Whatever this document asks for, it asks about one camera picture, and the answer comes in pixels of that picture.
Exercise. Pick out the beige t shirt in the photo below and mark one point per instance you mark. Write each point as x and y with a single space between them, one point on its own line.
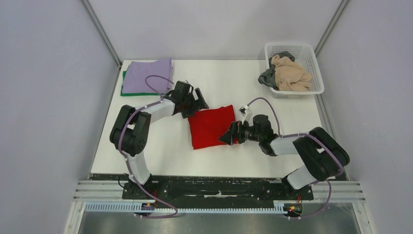
290 76

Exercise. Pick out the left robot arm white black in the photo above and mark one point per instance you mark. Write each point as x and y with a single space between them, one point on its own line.
130 131

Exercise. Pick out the white plastic basket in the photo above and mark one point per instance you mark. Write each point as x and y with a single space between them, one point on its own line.
305 57

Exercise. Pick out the folded purple t shirt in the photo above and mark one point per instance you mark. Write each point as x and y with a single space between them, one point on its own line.
147 78

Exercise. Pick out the white slotted cable duct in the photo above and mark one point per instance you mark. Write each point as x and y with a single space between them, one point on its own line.
209 210

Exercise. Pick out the grey t shirt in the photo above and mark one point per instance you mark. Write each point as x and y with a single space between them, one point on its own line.
267 78

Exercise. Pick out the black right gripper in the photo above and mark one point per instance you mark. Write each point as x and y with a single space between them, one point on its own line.
235 131

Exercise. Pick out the red t shirt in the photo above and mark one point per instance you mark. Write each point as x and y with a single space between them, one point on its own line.
206 127

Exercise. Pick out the folded green t shirt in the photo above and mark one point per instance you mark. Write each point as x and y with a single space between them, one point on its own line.
136 85

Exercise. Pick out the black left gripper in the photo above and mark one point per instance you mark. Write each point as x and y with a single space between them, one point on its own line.
197 105

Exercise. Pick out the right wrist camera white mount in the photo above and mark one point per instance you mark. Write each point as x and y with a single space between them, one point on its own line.
246 113

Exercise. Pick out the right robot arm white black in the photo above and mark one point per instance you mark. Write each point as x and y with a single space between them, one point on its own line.
322 156

